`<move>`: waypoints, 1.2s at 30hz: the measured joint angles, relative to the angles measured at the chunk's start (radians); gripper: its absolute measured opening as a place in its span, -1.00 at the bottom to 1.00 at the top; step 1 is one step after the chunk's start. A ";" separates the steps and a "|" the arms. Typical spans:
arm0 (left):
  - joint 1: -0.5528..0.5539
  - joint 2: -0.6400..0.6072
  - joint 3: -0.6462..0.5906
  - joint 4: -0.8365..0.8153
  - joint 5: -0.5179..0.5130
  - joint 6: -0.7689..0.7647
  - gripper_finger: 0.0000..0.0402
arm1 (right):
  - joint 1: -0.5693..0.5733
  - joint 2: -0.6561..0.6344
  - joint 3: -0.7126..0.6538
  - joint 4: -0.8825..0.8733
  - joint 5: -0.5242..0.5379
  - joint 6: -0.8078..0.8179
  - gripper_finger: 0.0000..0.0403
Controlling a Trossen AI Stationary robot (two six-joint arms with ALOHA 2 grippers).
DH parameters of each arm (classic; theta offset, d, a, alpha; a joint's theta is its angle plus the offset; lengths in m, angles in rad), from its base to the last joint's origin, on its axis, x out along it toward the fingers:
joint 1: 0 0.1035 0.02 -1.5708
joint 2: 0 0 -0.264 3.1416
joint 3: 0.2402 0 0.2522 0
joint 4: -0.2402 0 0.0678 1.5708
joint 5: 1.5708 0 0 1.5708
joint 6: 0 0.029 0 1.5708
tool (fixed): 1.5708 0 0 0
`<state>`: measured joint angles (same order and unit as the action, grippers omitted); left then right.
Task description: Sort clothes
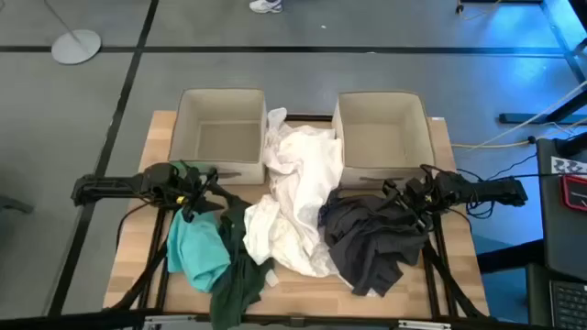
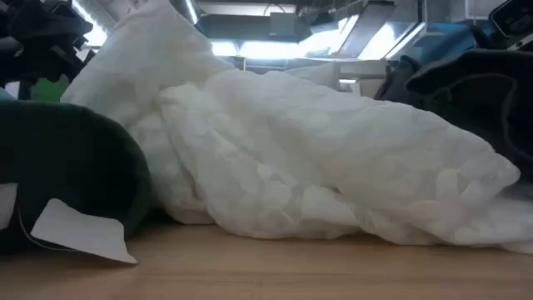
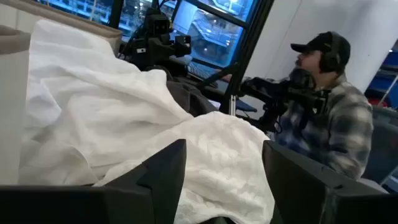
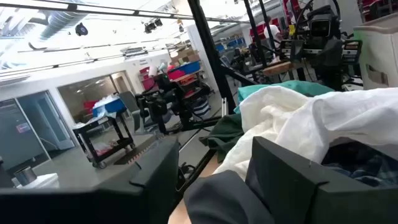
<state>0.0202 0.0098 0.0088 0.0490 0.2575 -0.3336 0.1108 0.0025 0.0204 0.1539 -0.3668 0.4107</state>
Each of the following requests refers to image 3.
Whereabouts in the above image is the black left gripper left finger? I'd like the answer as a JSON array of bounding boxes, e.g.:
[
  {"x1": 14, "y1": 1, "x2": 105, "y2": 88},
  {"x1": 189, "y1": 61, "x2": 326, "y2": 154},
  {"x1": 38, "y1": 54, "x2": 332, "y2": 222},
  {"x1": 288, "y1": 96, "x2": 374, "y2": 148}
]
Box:
[{"x1": 93, "y1": 139, "x2": 187, "y2": 224}]

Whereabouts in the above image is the white textured garment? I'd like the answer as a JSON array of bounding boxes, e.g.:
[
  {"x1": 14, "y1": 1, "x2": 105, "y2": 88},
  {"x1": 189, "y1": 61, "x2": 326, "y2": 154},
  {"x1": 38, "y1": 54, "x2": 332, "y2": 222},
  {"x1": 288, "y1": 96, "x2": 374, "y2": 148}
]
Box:
[{"x1": 93, "y1": 111, "x2": 276, "y2": 224}]

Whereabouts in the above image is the right cardboard box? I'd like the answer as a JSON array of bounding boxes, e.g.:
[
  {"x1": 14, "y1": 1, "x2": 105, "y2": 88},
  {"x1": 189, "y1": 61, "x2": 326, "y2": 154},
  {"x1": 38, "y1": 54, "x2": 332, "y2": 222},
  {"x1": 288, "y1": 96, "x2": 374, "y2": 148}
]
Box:
[{"x1": 0, "y1": 0, "x2": 124, "y2": 57}]

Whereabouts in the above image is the white smooth garment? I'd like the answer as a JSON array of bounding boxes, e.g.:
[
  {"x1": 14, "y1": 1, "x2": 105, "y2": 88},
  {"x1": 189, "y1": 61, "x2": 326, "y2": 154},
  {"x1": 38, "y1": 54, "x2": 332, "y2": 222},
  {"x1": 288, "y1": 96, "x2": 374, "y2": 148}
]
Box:
[{"x1": 17, "y1": 19, "x2": 194, "y2": 187}]

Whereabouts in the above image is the black garment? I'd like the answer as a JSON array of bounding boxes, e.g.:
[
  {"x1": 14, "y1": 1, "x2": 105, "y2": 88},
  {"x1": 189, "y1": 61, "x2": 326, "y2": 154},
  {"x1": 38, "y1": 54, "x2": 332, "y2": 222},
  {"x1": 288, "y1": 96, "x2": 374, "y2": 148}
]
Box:
[{"x1": 144, "y1": 64, "x2": 219, "y2": 118}]

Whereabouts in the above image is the person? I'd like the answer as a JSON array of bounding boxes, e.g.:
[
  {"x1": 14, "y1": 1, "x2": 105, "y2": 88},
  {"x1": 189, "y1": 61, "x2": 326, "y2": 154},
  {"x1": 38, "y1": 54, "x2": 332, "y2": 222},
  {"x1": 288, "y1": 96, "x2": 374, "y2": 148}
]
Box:
[{"x1": 273, "y1": 30, "x2": 374, "y2": 182}]

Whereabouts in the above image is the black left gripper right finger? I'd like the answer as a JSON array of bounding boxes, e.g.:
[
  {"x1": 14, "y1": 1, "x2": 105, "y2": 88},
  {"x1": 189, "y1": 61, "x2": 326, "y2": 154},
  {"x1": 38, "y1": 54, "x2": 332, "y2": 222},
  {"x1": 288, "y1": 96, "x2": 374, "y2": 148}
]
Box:
[{"x1": 262, "y1": 139, "x2": 398, "y2": 224}]

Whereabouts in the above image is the large glass window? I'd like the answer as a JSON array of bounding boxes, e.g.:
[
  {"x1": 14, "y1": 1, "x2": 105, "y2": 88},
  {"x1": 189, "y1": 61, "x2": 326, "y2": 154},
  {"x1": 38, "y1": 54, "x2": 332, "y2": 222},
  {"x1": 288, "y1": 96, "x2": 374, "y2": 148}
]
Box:
[{"x1": 30, "y1": 0, "x2": 261, "y2": 80}]

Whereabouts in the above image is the blue-grey chair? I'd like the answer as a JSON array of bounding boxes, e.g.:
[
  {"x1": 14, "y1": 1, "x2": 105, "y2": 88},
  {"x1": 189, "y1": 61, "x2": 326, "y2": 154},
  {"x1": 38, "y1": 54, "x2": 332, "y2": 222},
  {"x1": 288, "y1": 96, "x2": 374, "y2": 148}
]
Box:
[{"x1": 360, "y1": 105, "x2": 398, "y2": 189}]

